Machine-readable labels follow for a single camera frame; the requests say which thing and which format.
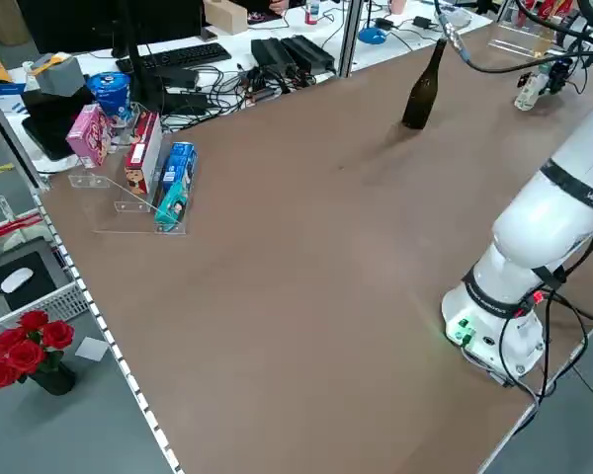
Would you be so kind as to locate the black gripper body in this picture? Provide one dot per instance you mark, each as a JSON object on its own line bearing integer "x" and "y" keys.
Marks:
{"x": 561, "y": 76}

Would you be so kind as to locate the clear plastic water bottle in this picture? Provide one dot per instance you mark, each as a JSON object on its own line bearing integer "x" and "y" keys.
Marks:
{"x": 526, "y": 99}

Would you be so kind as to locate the dark glass bottle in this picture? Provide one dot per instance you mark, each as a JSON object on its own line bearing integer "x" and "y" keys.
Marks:
{"x": 417, "y": 106}

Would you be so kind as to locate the white bottle red label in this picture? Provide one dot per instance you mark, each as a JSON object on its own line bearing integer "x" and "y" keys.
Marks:
{"x": 312, "y": 12}

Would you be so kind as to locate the clear acrylic drinks shelf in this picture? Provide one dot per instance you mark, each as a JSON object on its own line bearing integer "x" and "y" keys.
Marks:
{"x": 511, "y": 45}

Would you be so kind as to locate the red cola can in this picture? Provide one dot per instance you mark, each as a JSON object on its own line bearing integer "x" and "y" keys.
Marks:
{"x": 556, "y": 6}

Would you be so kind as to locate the black charger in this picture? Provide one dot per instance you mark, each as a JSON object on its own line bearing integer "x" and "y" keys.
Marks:
{"x": 421, "y": 22}
{"x": 384, "y": 23}

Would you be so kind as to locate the pink cup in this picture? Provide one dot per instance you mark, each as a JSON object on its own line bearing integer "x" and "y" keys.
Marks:
{"x": 398, "y": 6}

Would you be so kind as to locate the blue oval object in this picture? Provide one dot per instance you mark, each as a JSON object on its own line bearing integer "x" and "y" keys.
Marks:
{"x": 373, "y": 35}

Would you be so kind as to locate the black power brick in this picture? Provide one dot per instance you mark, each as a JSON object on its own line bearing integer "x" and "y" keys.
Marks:
{"x": 269, "y": 52}
{"x": 309, "y": 52}

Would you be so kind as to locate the brown cardboard box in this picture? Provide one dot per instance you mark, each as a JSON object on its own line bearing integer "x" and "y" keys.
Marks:
{"x": 225, "y": 17}

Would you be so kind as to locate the black keyboard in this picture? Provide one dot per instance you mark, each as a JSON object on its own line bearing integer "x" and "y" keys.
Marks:
{"x": 178, "y": 56}

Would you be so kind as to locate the blue cookie packet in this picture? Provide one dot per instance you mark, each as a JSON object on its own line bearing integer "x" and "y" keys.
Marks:
{"x": 178, "y": 165}

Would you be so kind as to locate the teal snack packet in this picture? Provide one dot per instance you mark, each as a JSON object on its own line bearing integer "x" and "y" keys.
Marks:
{"x": 175, "y": 205}

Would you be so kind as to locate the red cookie box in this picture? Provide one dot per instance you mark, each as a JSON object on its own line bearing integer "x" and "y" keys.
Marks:
{"x": 138, "y": 168}

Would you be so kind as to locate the blue snack canister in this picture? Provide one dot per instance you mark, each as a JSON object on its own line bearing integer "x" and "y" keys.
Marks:
{"x": 110, "y": 96}

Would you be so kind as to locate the clear acrylic snack shelf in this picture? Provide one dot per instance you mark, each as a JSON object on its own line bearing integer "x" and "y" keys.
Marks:
{"x": 128, "y": 205}

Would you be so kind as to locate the pink snack box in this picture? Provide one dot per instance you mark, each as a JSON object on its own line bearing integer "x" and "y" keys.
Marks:
{"x": 86, "y": 138}

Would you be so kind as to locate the black monitor with stand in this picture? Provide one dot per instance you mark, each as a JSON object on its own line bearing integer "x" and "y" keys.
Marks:
{"x": 79, "y": 24}

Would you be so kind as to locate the grey box yellow lid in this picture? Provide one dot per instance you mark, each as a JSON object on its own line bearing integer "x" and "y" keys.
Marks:
{"x": 61, "y": 79}

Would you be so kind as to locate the black flat device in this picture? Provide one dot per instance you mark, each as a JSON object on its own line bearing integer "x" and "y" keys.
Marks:
{"x": 49, "y": 123}

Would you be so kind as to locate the white paper sheet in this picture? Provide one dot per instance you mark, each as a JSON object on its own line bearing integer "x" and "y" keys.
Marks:
{"x": 91, "y": 349}

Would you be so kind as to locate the blue flat box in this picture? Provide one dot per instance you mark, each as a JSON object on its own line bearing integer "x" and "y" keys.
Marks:
{"x": 7, "y": 89}

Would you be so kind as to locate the black mouse pad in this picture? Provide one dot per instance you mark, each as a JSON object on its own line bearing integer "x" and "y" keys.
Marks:
{"x": 37, "y": 286}

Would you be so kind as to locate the white computer mouse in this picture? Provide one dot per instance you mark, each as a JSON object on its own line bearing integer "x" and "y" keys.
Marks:
{"x": 16, "y": 280}

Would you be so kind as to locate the dark flower vase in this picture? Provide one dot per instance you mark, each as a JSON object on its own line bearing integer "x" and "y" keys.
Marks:
{"x": 54, "y": 382}

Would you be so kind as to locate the red rose bouquet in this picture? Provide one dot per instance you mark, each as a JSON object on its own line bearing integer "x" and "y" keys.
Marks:
{"x": 25, "y": 355}

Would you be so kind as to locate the aluminium frame post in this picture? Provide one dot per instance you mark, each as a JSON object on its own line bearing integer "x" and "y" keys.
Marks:
{"x": 351, "y": 39}

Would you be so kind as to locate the aluminium frame rail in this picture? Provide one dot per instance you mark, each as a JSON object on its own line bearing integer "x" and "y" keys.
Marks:
{"x": 15, "y": 143}

